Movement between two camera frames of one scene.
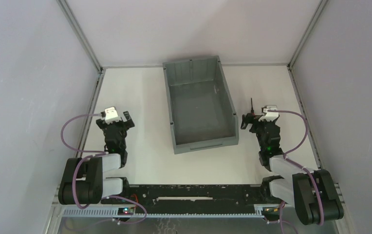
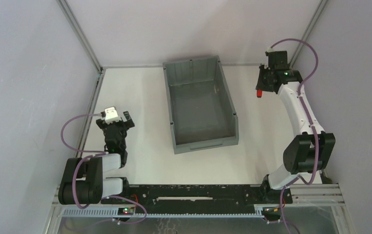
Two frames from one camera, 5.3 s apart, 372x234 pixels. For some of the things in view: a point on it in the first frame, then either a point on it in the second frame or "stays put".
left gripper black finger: (130, 123) stays put
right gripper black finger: (246, 119) -> (260, 81)
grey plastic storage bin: (201, 109) stays put
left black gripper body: (115, 125) stays put
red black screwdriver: (252, 110) -> (259, 93)
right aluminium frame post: (303, 40) stays put
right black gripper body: (257, 123) -> (265, 82)
